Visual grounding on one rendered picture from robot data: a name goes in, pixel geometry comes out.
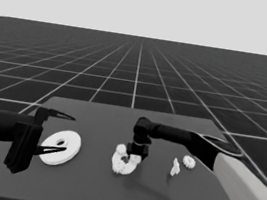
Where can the large thick white disc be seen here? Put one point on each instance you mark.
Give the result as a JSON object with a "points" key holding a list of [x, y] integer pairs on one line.
{"points": [[64, 155]]}

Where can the white round carrier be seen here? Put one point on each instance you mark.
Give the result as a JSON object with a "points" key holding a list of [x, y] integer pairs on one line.
{"points": [[129, 170]]}

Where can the small white T-shaped piece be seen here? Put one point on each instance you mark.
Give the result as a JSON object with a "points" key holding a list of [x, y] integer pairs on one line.
{"points": [[175, 168]]}

